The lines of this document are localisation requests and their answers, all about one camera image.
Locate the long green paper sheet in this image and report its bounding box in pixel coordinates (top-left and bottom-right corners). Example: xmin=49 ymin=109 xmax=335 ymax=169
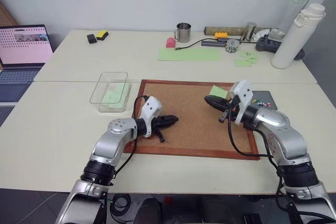
xmin=157 ymin=48 xmax=222 ymax=62

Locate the coiled black cable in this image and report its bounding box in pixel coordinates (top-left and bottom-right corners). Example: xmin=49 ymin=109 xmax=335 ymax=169
xmin=108 ymin=193 xmax=132 ymax=222

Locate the brown wooden board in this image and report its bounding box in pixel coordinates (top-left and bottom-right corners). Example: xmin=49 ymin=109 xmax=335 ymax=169
xmin=0 ymin=1 xmax=18 ymax=28

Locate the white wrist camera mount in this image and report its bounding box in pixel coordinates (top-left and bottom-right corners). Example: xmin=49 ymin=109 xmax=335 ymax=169
xmin=138 ymin=96 xmax=164 ymax=138
xmin=229 ymin=79 xmax=254 ymax=125

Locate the steel mug with handle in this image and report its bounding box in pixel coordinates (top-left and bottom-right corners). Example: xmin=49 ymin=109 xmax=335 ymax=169
xmin=173 ymin=22 xmax=192 ymax=44

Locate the grey perforated stand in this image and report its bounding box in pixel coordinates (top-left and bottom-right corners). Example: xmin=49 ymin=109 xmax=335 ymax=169
xmin=0 ymin=104 xmax=17 ymax=128

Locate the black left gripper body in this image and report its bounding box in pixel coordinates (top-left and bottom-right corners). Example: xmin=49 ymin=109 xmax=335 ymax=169
xmin=146 ymin=116 xmax=166 ymax=143

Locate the clear jar of pushpins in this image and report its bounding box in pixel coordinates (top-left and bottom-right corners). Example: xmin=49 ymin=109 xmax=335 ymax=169
xmin=224 ymin=38 xmax=239 ymax=55

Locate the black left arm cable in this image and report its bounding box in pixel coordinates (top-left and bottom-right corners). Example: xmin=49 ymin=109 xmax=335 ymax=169
xmin=112 ymin=95 xmax=148 ymax=180

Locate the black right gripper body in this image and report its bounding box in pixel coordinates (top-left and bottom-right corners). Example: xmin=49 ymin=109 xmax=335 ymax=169
xmin=218 ymin=94 xmax=241 ymax=124

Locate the clear bottle with green lid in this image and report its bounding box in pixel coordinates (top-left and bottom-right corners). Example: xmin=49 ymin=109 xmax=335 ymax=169
xmin=277 ymin=0 xmax=316 ymax=35

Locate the pink rounded block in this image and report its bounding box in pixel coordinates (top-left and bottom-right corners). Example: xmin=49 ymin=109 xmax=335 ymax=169
xmin=165 ymin=37 xmax=177 ymax=50

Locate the small silver metal container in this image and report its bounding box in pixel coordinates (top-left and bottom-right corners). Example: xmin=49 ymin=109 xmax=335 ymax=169
xmin=268 ymin=27 xmax=286 ymax=41

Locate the green sticky note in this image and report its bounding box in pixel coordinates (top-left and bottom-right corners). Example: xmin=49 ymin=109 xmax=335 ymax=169
xmin=209 ymin=85 xmax=228 ymax=99

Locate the small black box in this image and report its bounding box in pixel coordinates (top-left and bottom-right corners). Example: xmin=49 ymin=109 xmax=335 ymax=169
xmin=243 ymin=212 xmax=263 ymax=224

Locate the white bundled cloth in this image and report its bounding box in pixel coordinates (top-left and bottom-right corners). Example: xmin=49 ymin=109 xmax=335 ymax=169
xmin=253 ymin=29 xmax=270 ymax=42

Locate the grey usb hub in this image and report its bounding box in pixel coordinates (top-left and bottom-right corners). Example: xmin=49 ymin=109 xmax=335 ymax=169
xmin=201 ymin=39 xmax=229 ymax=48

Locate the pale green paper note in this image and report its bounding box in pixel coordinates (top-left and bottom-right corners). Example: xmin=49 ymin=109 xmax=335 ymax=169
xmin=100 ymin=82 xmax=132 ymax=110

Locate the thin black usb cable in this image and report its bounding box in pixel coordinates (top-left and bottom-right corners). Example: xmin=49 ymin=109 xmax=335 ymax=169
xmin=175 ymin=38 xmax=219 ymax=51

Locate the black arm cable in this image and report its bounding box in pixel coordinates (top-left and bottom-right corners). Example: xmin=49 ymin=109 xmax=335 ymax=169
xmin=112 ymin=95 xmax=148 ymax=180
xmin=226 ymin=113 xmax=287 ymax=183

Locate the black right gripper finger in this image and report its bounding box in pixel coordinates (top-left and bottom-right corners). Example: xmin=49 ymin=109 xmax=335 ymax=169
xmin=204 ymin=95 xmax=229 ymax=104
xmin=206 ymin=101 xmax=228 ymax=112

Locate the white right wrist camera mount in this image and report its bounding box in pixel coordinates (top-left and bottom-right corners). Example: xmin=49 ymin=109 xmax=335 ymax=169
xmin=229 ymin=79 xmax=254 ymax=125

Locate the dark grey controller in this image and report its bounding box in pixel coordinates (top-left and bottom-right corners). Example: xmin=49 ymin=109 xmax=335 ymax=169
xmin=255 ymin=34 xmax=286 ymax=53

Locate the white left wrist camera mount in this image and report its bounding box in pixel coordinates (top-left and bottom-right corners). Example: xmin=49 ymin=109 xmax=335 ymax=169
xmin=138 ymin=96 xmax=164 ymax=138

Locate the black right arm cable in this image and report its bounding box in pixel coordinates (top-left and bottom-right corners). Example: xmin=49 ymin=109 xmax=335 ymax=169
xmin=226 ymin=113 xmax=287 ymax=183

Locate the open laptop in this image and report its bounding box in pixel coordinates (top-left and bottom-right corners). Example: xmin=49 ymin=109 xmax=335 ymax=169
xmin=0 ymin=24 xmax=55 ymax=103

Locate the small green note with mark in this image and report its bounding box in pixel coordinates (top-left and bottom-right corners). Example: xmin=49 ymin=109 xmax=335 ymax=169
xmin=239 ymin=50 xmax=259 ymax=60

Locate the tall white bottle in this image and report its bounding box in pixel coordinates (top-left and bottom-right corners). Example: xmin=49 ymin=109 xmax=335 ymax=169
xmin=270 ymin=3 xmax=327 ymax=70

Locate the wood framed cork board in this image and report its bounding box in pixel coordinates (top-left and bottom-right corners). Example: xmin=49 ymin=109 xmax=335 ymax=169
xmin=123 ymin=79 xmax=261 ymax=161

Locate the yellow black sponge eraser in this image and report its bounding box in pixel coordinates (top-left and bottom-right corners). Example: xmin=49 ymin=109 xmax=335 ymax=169
xmin=95 ymin=30 xmax=109 ymax=42

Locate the grey flat tray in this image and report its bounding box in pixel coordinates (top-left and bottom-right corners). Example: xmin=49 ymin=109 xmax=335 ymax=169
xmin=251 ymin=90 xmax=278 ymax=111

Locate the clear plastic box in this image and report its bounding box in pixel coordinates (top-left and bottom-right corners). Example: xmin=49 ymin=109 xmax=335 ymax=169
xmin=89 ymin=71 xmax=132 ymax=114

